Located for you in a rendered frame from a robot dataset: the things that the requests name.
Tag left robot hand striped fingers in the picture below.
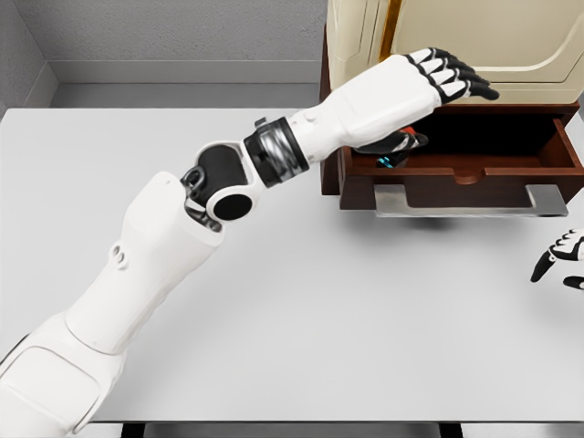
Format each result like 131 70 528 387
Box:
335 46 501 155

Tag right robot hand striped fingers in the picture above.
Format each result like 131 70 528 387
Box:
530 226 584 292

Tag black switch with red button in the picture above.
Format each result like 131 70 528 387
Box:
373 126 421 171

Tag brown cabinet with cream doors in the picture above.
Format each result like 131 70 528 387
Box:
318 0 582 198

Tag brown wooden drawer silver handle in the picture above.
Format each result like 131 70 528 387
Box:
338 113 584 218

